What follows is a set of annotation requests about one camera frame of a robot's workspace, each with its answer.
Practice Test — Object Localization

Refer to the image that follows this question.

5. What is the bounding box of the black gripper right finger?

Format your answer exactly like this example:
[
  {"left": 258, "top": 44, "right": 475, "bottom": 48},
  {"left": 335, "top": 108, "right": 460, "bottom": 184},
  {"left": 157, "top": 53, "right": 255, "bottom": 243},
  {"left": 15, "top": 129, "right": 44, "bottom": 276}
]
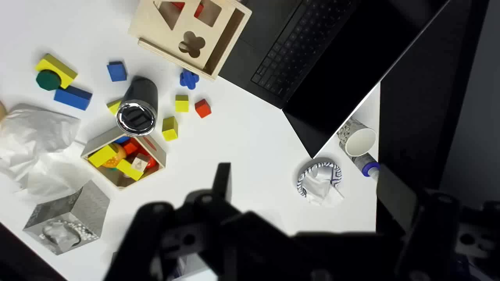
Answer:
[{"left": 396, "top": 193, "right": 461, "bottom": 281}]

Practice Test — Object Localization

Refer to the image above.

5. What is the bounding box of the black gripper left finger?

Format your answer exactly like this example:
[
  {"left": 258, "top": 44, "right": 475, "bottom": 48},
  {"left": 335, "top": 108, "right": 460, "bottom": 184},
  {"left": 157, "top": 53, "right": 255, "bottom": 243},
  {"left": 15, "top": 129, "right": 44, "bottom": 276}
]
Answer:
[{"left": 105, "top": 201, "right": 175, "bottom": 281}]

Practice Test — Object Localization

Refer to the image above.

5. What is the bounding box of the wooden tray of blocks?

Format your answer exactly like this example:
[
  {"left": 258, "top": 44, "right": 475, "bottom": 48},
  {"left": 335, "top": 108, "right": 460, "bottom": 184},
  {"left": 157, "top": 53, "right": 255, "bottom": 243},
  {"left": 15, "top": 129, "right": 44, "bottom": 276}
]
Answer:
[{"left": 83, "top": 128, "right": 168, "bottom": 189}]

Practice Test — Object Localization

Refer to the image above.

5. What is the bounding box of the silver tissue box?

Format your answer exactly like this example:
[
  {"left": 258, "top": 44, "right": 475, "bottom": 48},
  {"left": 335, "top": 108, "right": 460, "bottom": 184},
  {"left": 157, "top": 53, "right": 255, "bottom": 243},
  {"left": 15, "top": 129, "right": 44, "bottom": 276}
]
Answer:
[{"left": 24, "top": 181, "right": 110, "bottom": 254}]

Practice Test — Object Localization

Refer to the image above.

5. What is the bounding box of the yellow block near tray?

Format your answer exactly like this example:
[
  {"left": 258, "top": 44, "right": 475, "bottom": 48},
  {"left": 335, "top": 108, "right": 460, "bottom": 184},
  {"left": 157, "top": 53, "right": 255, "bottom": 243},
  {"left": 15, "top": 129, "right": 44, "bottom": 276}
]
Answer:
[{"left": 163, "top": 115, "right": 179, "bottom": 140}]

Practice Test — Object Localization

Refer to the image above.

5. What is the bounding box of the black steel tumbler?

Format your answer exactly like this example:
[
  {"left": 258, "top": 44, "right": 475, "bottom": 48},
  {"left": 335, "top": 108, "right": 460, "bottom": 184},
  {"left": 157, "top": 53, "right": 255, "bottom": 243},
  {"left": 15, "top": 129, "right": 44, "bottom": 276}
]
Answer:
[{"left": 118, "top": 76, "right": 158, "bottom": 136}]

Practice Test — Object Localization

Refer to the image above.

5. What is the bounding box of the yellow cube block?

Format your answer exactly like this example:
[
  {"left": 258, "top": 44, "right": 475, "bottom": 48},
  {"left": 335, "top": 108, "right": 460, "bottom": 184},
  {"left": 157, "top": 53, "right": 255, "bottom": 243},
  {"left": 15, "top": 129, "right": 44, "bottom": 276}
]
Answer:
[{"left": 175, "top": 95, "right": 190, "bottom": 112}]

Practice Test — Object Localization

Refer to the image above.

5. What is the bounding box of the red cube block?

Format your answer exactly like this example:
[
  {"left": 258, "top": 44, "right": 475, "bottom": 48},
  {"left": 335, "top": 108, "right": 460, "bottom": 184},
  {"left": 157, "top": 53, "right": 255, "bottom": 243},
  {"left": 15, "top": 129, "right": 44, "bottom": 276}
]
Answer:
[{"left": 196, "top": 98, "right": 211, "bottom": 118}]

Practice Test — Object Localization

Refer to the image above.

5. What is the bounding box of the crumpled clear plastic bag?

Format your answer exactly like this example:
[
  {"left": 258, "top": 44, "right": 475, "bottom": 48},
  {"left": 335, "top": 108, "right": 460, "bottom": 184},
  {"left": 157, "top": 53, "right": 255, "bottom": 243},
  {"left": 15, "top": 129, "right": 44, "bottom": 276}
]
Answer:
[{"left": 0, "top": 104, "right": 91, "bottom": 201}]

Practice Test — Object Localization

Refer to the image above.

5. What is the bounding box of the blue flower shaped block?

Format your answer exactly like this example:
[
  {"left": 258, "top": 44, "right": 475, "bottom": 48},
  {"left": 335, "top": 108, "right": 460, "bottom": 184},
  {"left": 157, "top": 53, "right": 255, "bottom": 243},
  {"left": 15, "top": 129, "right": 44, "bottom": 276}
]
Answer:
[{"left": 180, "top": 70, "right": 200, "bottom": 89}]

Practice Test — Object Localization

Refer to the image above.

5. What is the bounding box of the blue rectangular block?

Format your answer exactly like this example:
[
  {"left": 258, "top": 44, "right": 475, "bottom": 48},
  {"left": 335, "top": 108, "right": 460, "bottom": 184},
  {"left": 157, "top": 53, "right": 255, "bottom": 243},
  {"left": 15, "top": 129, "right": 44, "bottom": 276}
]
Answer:
[{"left": 54, "top": 86, "right": 93, "bottom": 111}]

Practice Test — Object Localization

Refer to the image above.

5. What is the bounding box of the small blue cube block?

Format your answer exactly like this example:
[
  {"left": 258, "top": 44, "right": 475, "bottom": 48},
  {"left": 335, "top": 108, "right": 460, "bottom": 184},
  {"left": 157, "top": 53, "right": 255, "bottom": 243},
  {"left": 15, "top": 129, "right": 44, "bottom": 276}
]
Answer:
[{"left": 108, "top": 61, "right": 127, "bottom": 81}]

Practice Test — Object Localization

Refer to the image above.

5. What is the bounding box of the yellow rectangular block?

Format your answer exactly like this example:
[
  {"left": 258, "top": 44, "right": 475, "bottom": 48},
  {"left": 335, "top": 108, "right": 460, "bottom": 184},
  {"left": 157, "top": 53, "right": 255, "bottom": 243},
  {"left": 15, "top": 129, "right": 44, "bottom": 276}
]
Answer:
[{"left": 36, "top": 53, "right": 79, "bottom": 89}]

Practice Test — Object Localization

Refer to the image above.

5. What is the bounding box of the green round block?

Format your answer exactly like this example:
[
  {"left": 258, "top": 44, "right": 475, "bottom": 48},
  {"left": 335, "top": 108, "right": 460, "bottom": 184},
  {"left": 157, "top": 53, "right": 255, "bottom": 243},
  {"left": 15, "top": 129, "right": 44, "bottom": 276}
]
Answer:
[{"left": 36, "top": 70, "right": 61, "bottom": 90}]

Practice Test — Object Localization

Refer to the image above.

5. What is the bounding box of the wooden shape sorter box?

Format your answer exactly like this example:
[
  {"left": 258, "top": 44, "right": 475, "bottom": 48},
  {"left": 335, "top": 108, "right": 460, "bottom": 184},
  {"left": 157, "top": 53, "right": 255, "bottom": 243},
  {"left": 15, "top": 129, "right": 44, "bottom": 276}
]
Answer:
[{"left": 130, "top": 0, "right": 252, "bottom": 78}]

